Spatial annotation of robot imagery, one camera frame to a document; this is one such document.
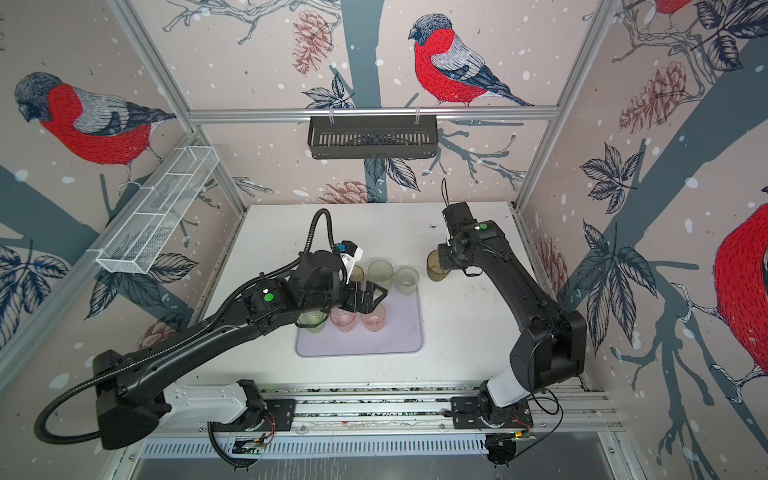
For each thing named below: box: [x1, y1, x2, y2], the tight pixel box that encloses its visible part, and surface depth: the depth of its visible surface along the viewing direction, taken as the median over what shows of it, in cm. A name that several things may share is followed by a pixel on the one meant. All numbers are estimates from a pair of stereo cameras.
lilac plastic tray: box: [296, 287, 423, 357], surface depth 89 cm
